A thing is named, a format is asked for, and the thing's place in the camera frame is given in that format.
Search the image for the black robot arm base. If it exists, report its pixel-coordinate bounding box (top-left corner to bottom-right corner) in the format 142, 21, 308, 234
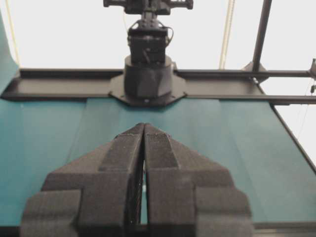
103, 0, 194, 107

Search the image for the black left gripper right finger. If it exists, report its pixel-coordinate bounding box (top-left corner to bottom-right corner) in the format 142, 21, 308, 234
144, 124, 253, 237

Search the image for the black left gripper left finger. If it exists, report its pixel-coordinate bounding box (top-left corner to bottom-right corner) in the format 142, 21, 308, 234
20, 123, 144, 237

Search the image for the black aluminium frame rail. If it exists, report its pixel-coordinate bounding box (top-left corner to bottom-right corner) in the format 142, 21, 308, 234
0, 69, 316, 107

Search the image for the black vertical frame post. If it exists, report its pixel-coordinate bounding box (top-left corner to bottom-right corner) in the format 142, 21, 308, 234
245, 0, 272, 73

